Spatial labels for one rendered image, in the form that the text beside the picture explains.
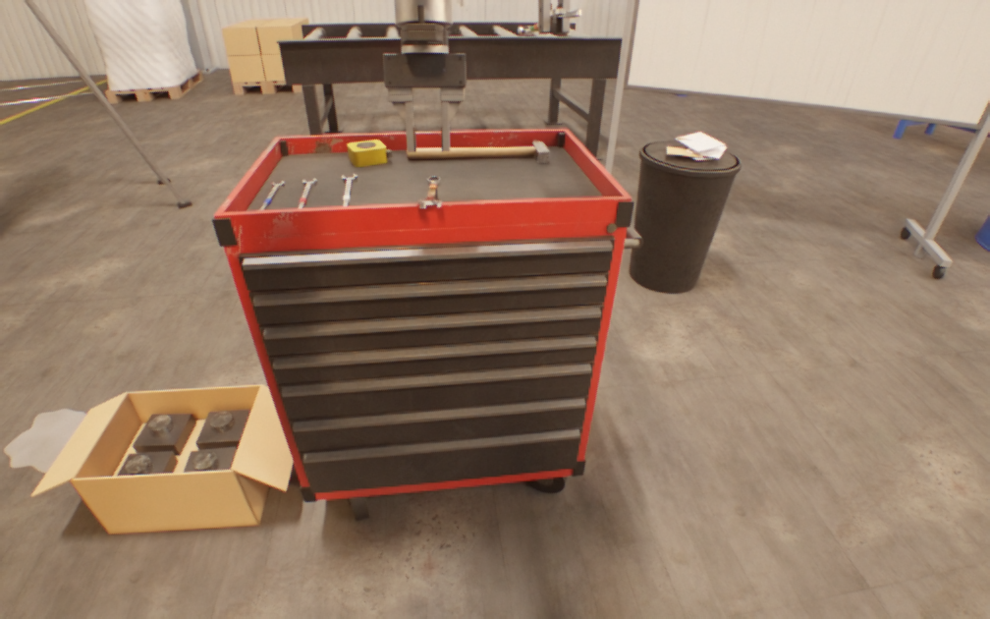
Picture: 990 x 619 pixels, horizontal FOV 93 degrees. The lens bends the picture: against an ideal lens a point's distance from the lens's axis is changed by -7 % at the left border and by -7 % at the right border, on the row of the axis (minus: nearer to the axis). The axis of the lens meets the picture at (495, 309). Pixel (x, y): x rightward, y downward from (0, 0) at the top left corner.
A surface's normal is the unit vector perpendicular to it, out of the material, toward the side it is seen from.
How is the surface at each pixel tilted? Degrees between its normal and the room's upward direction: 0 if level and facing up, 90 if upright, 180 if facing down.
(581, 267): 90
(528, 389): 90
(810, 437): 0
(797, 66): 90
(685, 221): 94
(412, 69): 78
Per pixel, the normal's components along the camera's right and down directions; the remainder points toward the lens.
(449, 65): 0.08, 0.38
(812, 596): 0.02, -0.82
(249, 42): 0.12, 0.57
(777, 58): -0.29, 0.54
